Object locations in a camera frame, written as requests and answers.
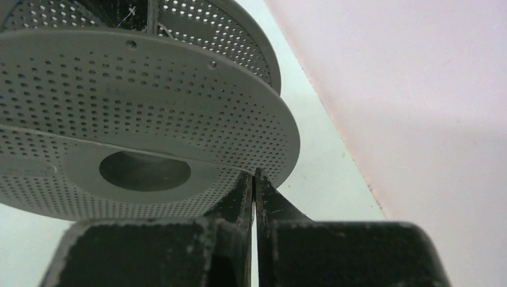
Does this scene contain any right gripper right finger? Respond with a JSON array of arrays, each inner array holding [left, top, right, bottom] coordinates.
[[255, 169, 450, 286]]

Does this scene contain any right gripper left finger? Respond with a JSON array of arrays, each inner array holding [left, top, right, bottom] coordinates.
[[41, 172, 254, 286]]

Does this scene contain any dark grey cable spool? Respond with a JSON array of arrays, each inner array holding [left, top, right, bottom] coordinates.
[[1, 1, 300, 221]]

